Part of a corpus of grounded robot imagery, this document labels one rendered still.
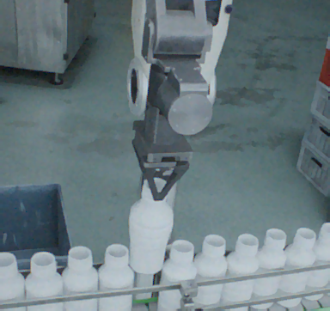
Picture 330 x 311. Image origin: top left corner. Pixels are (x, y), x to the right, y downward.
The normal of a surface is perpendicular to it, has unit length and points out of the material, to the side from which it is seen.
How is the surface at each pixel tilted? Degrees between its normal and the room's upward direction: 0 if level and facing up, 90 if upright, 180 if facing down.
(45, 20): 91
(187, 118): 91
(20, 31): 90
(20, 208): 90
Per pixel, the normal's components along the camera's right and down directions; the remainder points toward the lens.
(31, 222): 0.34, 0.55
